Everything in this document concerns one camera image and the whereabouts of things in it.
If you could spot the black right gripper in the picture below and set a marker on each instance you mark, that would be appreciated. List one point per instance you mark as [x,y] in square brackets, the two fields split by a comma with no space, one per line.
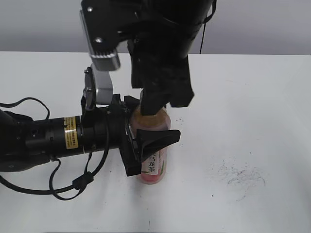
[160,66]

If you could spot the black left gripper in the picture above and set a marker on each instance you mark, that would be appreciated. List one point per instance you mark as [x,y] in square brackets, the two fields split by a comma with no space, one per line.
[106,128]

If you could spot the oolong tea plastic bottle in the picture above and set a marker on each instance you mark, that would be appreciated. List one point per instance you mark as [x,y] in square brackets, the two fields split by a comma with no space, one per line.
[154,168]

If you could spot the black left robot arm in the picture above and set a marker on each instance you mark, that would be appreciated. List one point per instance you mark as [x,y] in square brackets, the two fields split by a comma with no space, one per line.
[25,143]

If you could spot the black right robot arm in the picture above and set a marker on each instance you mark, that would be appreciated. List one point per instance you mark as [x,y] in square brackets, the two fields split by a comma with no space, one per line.
[168,12]

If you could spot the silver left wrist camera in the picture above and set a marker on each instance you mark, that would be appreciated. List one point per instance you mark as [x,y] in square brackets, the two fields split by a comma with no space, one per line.
[98,88]

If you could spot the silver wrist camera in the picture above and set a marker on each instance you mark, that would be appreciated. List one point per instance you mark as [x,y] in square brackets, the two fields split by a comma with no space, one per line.
[98,88]
[106,23]

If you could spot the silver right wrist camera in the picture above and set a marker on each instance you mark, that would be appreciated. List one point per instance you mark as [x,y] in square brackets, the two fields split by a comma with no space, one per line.
[106,23]

